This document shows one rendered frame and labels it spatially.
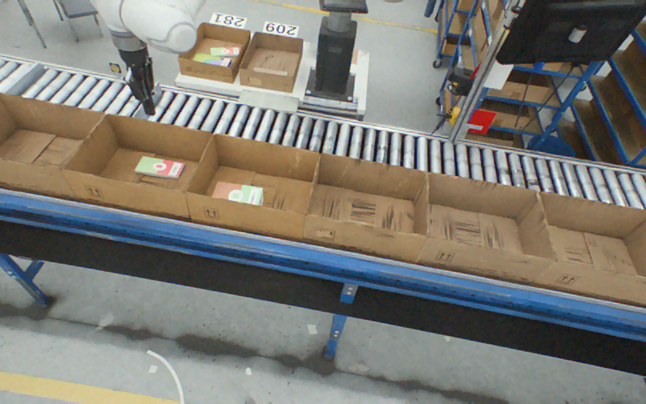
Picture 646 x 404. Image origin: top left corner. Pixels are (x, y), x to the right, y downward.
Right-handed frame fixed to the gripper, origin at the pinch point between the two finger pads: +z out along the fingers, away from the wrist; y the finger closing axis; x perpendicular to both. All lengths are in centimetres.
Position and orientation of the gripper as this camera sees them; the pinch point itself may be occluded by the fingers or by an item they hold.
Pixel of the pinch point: (148, 104)
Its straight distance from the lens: 143.0
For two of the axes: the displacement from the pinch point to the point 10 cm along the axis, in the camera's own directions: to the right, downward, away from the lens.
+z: -1.1, 6.3, 7.7
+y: 2.1, -7.4, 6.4
